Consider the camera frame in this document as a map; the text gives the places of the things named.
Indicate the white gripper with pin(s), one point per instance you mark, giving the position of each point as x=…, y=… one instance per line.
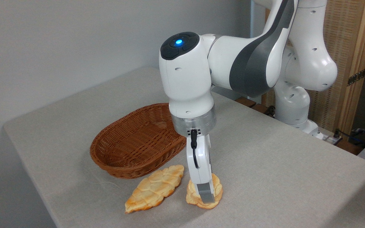
x=203, y=158

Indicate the round bread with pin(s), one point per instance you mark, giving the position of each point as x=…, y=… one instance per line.
x=191, y=193

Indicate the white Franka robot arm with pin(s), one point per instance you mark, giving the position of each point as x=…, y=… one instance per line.
x=185, y=79

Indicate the long leaf-shaped bread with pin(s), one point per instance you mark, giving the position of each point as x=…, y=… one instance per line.
x=154, y=188

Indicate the brown oval wicker basket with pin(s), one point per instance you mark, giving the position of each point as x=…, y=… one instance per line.
x=131, y=145

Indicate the grey tablecloth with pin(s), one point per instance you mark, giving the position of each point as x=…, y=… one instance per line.
x=265, y=174

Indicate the brown wooden block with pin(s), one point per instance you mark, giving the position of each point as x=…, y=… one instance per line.
x=246, y=102

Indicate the white power strip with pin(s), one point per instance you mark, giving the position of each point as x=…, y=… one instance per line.
x=329, y=138

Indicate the metal screen hinge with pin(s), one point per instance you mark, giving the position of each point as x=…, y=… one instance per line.
x=356, y=77

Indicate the wooden woven folding screen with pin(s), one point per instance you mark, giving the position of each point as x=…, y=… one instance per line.
x=350, y=38

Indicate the white vertical wall trim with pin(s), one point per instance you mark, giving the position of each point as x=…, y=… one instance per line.
x=257, y=17

